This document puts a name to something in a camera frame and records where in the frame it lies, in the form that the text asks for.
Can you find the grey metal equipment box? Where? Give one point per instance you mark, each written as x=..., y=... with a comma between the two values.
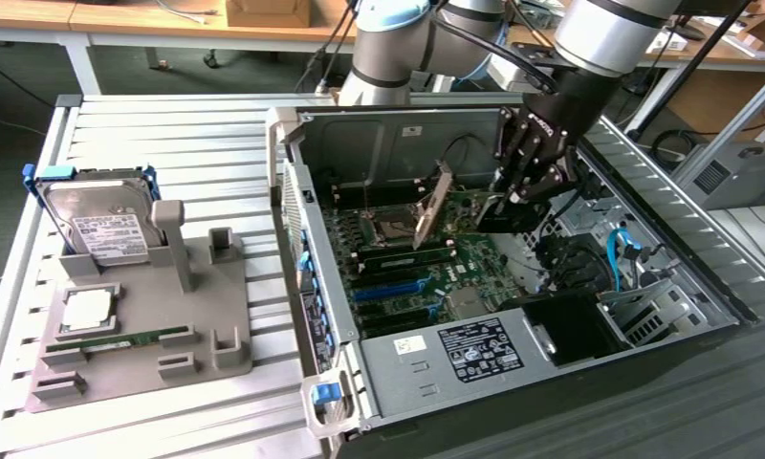
x=741, y=181

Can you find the green RAM stick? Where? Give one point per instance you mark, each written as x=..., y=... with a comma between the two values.
x=122, y=340

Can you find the metal disk bay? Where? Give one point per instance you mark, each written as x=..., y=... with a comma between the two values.
x=651, y=325

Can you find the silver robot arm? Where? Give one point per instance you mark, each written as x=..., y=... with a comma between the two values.
x=395, y=52

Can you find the silver CPU chip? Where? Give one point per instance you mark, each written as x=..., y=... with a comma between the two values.
x=88, y=311

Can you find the grey power supply unit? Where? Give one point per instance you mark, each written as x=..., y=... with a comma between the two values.
x=420, y=382

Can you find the black monitor stand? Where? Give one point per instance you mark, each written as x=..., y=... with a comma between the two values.
x=693, y=28

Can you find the grey parts rack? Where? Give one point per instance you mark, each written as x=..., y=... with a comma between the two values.
x=140, y=306

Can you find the black installed RAM stick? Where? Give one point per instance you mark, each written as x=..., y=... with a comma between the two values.
x=408, y=260

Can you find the brown cardboard box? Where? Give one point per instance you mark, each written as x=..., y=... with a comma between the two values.
x=268, y=12

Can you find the open PC case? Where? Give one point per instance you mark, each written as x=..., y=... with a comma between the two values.
x=383, y=143

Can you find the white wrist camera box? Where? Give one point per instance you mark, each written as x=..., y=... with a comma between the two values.
x=510, y=76

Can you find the black slanted pole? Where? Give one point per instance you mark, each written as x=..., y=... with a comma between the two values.
x=689, y=72

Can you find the metal drive cage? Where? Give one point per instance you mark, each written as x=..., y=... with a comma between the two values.
x=596, y=210

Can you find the hard disk in blue caddy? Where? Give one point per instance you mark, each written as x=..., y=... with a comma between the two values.
x=106, y=225

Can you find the green expansion card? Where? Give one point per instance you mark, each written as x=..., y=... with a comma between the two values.
x=507, y=224

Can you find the blue case latch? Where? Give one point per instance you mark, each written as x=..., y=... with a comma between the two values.
x=324, y=393

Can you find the green motherboard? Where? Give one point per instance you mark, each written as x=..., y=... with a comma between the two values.
x=479, y=268

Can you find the aluminium profile frame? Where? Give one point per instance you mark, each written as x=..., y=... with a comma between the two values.
x=762, y=102

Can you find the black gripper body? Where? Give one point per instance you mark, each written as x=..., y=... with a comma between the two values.
x=574, y=105

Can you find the wooden desk white frame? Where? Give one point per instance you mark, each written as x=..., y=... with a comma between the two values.
x=134, y=28
x=727, y=62

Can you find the small white box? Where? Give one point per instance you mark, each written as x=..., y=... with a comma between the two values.
x=673, y=44

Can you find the grey chipset heatsink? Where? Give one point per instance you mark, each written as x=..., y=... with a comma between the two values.
x=468, y=303

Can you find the blue expansion slot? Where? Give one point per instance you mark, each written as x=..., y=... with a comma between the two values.
x=390, y=290

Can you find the black plastic shroud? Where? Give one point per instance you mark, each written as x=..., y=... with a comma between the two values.
x=574, y=330

